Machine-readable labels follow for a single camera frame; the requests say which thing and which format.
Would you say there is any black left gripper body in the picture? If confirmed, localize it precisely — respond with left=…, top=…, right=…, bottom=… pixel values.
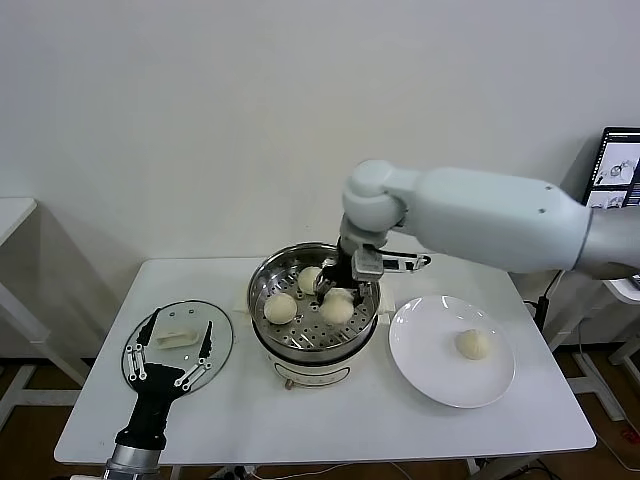
left=115, top=363, right=185, bottom=446

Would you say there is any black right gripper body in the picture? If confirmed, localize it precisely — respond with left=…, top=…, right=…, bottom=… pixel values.
left=324, top=237, right=361, bottom=291

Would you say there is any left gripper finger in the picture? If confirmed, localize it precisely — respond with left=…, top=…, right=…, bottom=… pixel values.
left=124, top=307, right=162, bottom=382
left=172, top=320, right=214, bottom=392

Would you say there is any white steamed baozi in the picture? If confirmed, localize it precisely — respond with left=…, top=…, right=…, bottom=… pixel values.
left=454, top=328, right=494, bottom=361
left=297, top=266, right=326, bottom=294
left=263, top=293, right=297, bottom=325
left=319, top=291, right=355, bottom=324

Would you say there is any round glass pot lid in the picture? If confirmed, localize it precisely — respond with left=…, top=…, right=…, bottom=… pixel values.
left=121, top=299, right=235, bottom=401

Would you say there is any stainless steel steamer basket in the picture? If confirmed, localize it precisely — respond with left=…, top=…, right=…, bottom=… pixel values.
left=247, top=243, right=381, bottom=354

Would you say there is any round white plate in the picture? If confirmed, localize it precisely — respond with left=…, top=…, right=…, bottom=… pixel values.
left=388, top=295, right=516, bottom=409

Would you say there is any cream electric cooking pot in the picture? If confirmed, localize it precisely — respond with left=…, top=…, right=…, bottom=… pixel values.
left=233, top=282, right=396, bottom=392

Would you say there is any black plug adapter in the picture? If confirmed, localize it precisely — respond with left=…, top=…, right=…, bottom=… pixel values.
left=523, top=295, right=549, bottom=327

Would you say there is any empty white side table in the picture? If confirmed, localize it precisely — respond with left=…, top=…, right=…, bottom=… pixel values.
left=0, top=198, right=91, bottom=416

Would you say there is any white side table with laptop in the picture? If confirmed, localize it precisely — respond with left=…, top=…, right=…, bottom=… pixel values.
left=542, top=269, right=640, bottom=421

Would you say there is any grey open laptop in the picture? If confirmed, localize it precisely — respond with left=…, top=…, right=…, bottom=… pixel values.
left=582, top=127, right=640, bottom=290

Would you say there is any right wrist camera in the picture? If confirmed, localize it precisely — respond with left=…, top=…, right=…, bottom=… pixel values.
left=352, top=249, right=432, bottom=281

